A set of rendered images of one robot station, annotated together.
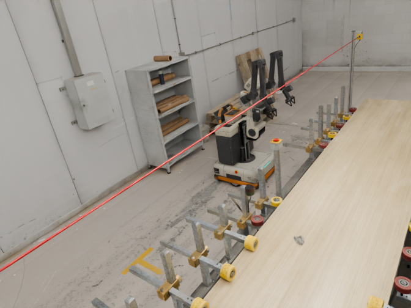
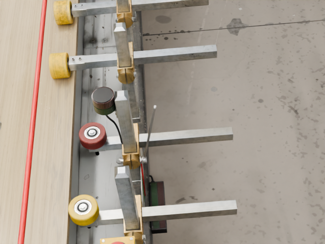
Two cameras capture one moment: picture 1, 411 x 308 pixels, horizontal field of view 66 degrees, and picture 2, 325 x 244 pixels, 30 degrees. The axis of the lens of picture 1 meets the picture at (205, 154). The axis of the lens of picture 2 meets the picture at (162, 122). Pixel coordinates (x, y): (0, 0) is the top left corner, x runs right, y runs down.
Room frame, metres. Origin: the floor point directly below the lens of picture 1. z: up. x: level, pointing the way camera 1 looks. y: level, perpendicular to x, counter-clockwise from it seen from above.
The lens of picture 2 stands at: (2.67, -0.80, 2.31)
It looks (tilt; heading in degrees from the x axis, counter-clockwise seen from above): 52 degrees down; 141
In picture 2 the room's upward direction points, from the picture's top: 6 degrees counter-clockwise
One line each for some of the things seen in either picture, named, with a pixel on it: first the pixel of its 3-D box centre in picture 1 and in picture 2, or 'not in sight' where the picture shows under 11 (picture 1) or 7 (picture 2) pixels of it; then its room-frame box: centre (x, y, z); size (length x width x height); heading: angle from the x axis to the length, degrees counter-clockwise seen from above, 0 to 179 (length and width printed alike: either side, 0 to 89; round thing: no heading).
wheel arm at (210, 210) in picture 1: (232, 218); (160, 139); (1.81, -0.12, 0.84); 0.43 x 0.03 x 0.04; 49
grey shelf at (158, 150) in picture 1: (168, 113); not in sight; (4.69, 0.46, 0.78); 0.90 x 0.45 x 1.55; 139
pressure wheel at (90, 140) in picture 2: (257, 225); (94, 143); (1.68, -0.27, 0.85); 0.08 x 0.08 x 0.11
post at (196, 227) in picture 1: (202, 255); (125, 18); (1.40, 0.11, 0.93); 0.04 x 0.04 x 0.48; 49
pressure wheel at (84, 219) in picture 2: (276, 205); (85, 216); (1.86, -0.45, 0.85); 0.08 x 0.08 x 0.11
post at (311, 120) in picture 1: (311, 140); not in sight; (2.73, -1.03, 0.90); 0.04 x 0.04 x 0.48; 49
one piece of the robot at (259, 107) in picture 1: (260, 109); not in sight; (3.60, -0.73, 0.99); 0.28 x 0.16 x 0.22; 139
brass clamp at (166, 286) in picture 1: (169, 286); not in sight; (1.20, 0.29, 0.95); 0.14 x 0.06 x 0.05; 139
